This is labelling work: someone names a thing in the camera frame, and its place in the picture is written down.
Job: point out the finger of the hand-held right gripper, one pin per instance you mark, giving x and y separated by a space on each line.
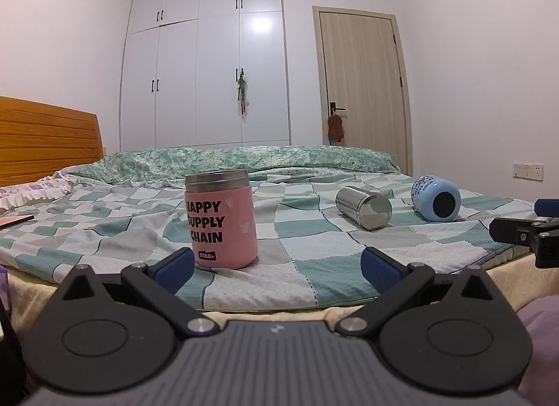
548 207
519 231

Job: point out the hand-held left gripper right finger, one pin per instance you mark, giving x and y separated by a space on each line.
379 267

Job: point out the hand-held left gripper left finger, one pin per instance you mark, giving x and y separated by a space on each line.
177 269

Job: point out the plain steel cup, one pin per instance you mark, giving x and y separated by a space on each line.
364 207

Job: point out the blue patterned cup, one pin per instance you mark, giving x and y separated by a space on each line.
434 196

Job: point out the pink steel-rimmed cup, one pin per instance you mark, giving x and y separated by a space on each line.
220 220

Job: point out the green checked bed sheet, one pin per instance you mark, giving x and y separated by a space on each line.
305 253

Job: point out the beige mattress pad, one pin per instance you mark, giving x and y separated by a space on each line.
262 315

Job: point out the purple cloth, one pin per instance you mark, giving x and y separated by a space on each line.
543 331

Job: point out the green floral duvet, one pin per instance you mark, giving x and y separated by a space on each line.
244 159

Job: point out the brown hanging plush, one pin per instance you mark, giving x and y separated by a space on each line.
335 128

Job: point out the ruffled floral pillow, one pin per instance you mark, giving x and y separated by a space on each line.
30 192

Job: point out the red notebook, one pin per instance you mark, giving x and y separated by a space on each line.
13 220

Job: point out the wooden headboard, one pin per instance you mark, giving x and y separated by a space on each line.
43 144

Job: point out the green hanging ornament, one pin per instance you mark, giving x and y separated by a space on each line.
241 91

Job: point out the beige wooden door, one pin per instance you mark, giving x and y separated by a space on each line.
362 74

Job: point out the white wardrobe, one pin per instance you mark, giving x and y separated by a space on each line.
192 74

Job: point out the white wall socket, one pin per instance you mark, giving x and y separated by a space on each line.
528 171

